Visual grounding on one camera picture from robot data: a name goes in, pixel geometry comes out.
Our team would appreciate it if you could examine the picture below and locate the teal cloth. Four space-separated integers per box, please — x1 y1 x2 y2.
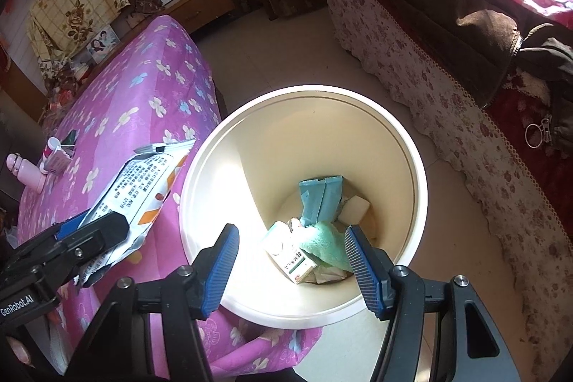
298 221 359 273

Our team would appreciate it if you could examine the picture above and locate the metal key ring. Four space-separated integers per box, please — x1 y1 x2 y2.
526 113 553 149

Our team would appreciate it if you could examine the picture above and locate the cream round bin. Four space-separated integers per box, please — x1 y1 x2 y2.
179 86 428 325

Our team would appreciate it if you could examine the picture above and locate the white medicine box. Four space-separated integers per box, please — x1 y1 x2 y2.
278 245 314 285

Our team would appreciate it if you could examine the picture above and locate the white foam block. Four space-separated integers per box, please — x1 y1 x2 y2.
338 195 371 224

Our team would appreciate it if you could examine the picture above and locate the white tissue pack green label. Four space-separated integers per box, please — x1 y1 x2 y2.
263 221 296 257

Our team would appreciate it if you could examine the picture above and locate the pink water bottle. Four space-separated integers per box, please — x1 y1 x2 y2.
6 153 48 191

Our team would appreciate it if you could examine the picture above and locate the couple photo frame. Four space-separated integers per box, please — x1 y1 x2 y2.
87 26 119 63

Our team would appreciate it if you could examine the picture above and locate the person's left hand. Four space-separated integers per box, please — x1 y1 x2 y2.
8 338 35 368

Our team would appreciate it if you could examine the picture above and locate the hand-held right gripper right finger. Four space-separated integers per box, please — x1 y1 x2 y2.
344 225 522 382

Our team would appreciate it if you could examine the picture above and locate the clear plastic bag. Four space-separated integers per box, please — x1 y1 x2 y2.
45 89 74 114

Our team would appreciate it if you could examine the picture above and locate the blue plastic packet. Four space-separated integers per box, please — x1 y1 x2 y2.
298 175 345 227

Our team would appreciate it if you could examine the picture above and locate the white orange snack packet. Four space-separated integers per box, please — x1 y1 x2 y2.
78 140 196 289

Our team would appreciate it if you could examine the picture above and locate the wooden cabinet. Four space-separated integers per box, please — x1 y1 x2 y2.
112 0 236 36

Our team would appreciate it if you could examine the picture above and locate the small white bottle pink label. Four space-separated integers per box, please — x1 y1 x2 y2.
39 137 72 174

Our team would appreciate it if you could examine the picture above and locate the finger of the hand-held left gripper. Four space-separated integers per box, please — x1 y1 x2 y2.
9 209 90 262
49 211 128 281

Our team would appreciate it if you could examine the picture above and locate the brown jacket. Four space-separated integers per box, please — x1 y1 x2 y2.
385 0 573 150

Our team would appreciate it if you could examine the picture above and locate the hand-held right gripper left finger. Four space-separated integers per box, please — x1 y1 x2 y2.
58 223 240 382

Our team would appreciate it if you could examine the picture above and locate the pink floral tablecloth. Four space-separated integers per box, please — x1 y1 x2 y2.
15 15 323 376

